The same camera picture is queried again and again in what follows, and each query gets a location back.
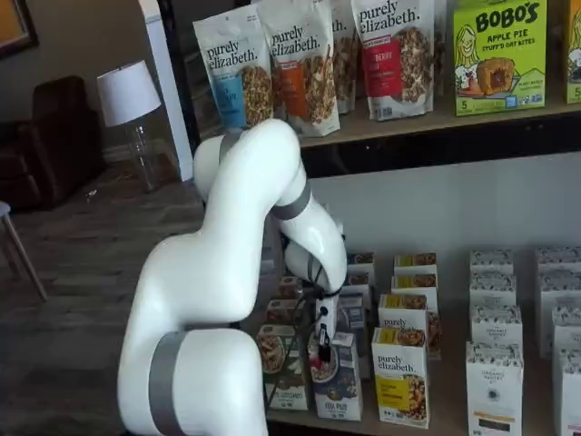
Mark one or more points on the dark brown armchair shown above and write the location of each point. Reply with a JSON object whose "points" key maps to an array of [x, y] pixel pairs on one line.
{"points": [[54, 145]]}

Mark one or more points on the black metal shelf rack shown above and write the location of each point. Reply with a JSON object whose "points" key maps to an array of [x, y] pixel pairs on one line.
{"points": [[454, 145]]}

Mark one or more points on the white shade table lamp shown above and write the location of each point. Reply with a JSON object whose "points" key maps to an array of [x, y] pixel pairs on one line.
{"points": [[127, 91]]}

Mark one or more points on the blue label granola bag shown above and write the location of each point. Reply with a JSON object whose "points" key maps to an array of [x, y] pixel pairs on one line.
{"points": [[227, 82]]}

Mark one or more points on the dark framed wall picture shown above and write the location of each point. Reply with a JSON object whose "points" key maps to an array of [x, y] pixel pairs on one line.
{"points": [[16, 27]]}

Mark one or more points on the green Bobo's apple pie box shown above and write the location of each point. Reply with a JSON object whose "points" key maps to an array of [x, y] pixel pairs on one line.
{"points": [[499, 59]]}

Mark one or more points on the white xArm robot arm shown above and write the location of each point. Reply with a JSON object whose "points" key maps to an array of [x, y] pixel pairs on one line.
{"points": [[190, 272]]}

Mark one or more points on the white organic pantry box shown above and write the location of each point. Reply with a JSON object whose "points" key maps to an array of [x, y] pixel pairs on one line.
{"points": [[495, 390], [569, 331], [492, 290], [495, 327], [572, 395], [492, 261], [558, 290], [558, 259]]}

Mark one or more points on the yellow purely elizabeth box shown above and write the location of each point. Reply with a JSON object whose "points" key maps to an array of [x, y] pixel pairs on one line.
{"points": [[413, 281], [415, 261], [399, 381], [401, 313]]}

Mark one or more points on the blue Flax Plus oatmeal box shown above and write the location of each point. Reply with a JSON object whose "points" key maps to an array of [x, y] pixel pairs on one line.
{"points": [[338, 390]]}

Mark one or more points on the green apple cinnamon oatmeal box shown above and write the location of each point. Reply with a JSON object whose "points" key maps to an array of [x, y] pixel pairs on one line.
{"points": [[283, 372]]}

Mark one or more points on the wooden leg chair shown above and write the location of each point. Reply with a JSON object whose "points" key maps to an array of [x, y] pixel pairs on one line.
{"points": [[18, 245]]}

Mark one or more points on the red label granola bag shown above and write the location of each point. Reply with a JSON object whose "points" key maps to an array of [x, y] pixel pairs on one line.
{"points": [[395, 59]]}

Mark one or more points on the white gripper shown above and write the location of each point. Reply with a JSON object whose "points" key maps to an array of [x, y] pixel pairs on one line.
{"points": [[327, 313]]}

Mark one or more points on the white granola bag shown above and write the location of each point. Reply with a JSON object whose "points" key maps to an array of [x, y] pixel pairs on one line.
{"points": [[345, 59]]}

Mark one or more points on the yellow Bobo's snack box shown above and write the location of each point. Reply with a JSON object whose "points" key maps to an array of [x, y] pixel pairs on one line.
{"points": [[574, 54]]}

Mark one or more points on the orange label granola bag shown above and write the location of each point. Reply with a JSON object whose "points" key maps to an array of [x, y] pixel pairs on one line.
{"points": [[299, 68]]}

